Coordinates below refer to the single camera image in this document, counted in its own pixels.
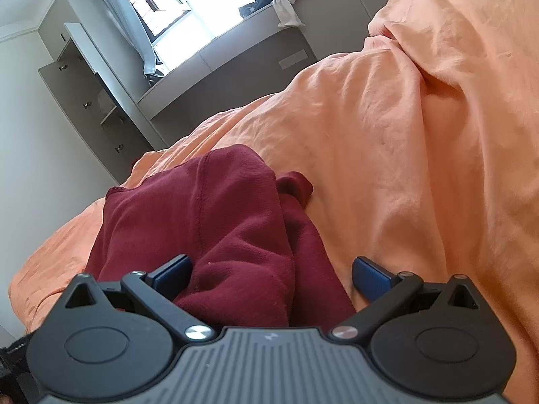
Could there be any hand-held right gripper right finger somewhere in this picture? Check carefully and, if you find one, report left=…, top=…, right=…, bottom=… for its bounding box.
left=329, top=256, right=482, bottom=341

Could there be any orange bed cover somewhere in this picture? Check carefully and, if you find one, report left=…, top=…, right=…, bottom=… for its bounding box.
left=8, top=0, right=539, bottom=404

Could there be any white wall socket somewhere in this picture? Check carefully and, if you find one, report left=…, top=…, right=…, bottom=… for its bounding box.
left=278, top=50, right=308, bottom=70

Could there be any grey window bench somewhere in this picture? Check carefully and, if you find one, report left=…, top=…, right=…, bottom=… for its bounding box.
left=137, top=0, right=394, bottom=151

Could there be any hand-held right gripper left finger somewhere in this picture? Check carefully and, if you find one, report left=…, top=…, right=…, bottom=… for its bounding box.
left=63, top=254, right=216, bottom=342

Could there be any grey shelf cabinet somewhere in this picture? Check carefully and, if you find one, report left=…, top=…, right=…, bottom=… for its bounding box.
left=38, top=0, right=160, bottom=182

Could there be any sheer white curtain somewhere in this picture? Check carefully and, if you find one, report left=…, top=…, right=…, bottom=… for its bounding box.
left=94, top=0, right=170, bottom=86

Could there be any maroon sweater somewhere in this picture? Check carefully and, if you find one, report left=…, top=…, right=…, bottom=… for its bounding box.
left=84, top=144, right=358, bottom=330

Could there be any white cloth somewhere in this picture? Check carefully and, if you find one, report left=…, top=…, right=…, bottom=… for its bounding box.
left=271, top=0, right=305, bottom=29

